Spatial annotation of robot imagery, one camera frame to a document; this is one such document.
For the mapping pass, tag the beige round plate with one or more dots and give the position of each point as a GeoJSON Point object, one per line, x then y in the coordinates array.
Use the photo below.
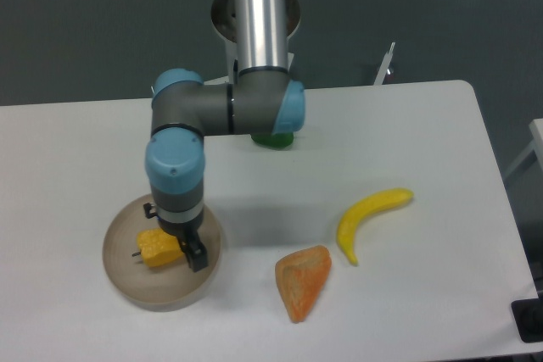
{"type": "Point", "coordinates": [166, 287]}

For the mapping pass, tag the white furniture at right edge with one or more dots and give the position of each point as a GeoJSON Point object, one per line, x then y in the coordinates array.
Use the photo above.
{"type": "Point", "coordinates": [530, 155]}

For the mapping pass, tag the black device at table edge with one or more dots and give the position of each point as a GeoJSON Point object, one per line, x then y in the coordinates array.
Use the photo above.
{"type": "Point", "coordinates": [527, 314]}

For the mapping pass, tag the yellow toy banana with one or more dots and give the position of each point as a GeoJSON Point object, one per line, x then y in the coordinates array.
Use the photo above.
{"type": "Point", "coordinates": [363, 210]}

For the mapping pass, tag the yellow toy bell pepper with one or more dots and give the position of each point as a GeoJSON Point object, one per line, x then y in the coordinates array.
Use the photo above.
{"type": "Point", "coordinates": [157, 248]}

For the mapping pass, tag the orange toy bread slice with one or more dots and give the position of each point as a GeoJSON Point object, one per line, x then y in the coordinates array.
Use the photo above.
{"type": "Point", "coordinates": [300, 278]}

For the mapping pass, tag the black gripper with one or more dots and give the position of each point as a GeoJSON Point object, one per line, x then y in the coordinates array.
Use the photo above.
{"type": "Point", "coordinates": [188, 236]}

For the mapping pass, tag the green toy bell pepper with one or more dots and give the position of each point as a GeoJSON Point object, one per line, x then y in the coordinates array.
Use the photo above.
{"type": "Point", "coordinates": [278, 141]}

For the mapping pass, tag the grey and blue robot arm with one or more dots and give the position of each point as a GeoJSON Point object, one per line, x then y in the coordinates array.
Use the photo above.
{"type": "Point", "coordinates": [263, 100]}

